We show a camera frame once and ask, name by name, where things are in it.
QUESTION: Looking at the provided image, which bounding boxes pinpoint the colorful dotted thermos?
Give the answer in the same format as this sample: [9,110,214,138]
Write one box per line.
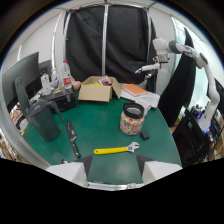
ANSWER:
[119,102,146,136]

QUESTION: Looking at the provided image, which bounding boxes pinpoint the black kitchen knife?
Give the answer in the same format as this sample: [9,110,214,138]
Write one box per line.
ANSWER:
[66,120,82,159]

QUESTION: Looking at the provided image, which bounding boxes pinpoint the small black block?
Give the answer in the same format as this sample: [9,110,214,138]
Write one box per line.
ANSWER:
[140,130,151,140]

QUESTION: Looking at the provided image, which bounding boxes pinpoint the dark grey pitcher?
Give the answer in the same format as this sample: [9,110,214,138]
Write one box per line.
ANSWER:
[26,99,64,143]

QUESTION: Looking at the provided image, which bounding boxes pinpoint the white cup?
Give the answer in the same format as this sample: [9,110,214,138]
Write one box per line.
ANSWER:
[134,99,153,117]

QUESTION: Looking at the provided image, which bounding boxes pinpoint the black box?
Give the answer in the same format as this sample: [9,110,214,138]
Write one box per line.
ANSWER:
[42,87,78,113]

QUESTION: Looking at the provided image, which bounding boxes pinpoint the white papers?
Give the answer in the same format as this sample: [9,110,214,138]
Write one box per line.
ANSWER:
[120,87,162,109]

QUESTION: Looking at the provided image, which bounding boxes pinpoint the orange book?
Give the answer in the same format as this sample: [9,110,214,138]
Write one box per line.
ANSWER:
[121,83,148,98]

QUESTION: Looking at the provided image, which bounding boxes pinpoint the open cardboard box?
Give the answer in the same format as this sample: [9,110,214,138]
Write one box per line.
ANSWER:
[77,75,122,103]

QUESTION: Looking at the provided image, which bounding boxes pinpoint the black draped cloth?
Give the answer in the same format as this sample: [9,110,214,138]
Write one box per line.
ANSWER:
[157,27,198,128]

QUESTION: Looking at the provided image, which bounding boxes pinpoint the white plastic bottle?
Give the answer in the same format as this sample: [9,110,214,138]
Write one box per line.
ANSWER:
[40,72,52,97]

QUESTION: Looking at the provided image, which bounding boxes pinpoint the yellow label plastic bottle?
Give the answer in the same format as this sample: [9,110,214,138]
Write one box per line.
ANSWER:
[50,68,63,93]

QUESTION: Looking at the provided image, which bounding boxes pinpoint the red label water bottle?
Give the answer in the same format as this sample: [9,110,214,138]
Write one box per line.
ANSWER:
[61,59,73,90]

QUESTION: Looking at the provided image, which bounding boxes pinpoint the computer monitor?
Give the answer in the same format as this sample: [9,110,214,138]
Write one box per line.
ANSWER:
[1,51,42,114]

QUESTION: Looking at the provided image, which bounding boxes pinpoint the black curtain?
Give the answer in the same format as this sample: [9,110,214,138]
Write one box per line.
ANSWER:
[65,4,158,93]

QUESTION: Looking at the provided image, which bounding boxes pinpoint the yellow handled adjustable wrench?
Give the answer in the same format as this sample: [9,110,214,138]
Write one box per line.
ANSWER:
[93,141,141,156]

